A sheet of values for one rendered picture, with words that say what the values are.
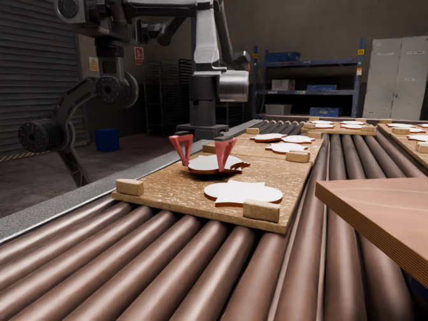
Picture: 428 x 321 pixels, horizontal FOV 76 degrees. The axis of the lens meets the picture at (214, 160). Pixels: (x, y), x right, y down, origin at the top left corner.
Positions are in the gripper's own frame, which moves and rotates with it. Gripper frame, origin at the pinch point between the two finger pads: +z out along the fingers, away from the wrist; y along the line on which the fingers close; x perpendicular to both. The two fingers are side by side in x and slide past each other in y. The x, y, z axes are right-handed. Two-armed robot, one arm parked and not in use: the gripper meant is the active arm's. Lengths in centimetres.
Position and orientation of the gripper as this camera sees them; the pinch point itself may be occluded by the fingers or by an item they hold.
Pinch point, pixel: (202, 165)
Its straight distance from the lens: 63.4
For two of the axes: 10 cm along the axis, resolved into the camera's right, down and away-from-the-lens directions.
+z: 0.0, 9.7, 2.3
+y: -8.6, -1.2, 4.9
